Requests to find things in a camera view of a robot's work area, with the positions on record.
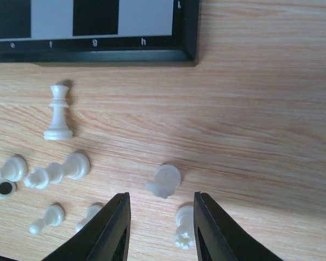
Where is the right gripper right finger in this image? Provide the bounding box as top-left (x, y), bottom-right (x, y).
top-left (193, 192), bottom-right (281, 261)

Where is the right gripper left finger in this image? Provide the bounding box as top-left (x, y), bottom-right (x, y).
top-left (44, 192), bottom-right (130, 261)

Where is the white bishop piece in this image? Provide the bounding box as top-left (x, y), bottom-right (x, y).
top-left (75, 204), bottom-right (102, 233)

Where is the white rook piece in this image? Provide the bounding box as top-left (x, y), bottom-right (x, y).
top-left (174, 205), bottom-right (195, 250)

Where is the white knight piece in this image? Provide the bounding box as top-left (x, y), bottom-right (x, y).
top-left (146, 164), bottom-right (181, 199)

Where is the white pawn lower right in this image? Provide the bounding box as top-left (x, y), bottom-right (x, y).
top-left (29, 204), bottom-right (65, 234)

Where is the white lying queen piece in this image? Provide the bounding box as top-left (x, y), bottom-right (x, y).
top-left (24, 153), bottom-right (90, 189)

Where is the white piece near king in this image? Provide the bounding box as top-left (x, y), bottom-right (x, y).
top-left (0, 157), bottom-right (28, 182)

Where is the white standing king piece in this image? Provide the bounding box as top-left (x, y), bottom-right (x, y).
top-left (43, 84), bottom-right (73, 140)

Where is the black and grey chessboard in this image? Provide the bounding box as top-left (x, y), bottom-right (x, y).
top-left (0, 1), bottom-right (201, 65)

